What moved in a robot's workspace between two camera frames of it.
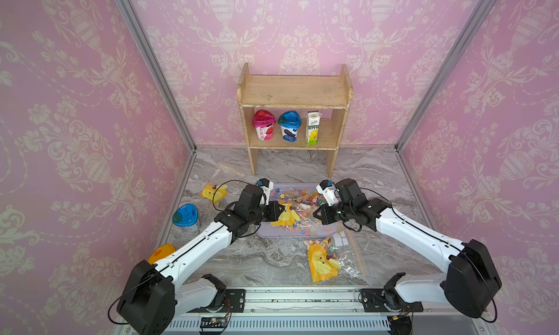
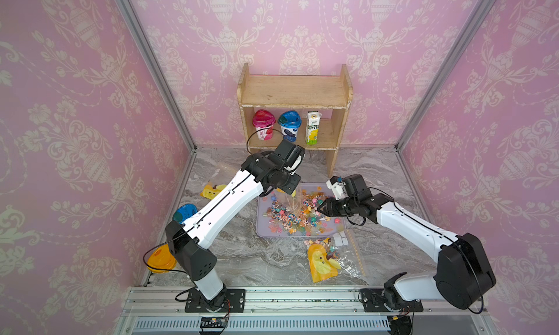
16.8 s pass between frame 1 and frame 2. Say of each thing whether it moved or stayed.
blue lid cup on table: stayed
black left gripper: moved
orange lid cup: stayed
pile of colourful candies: stayed
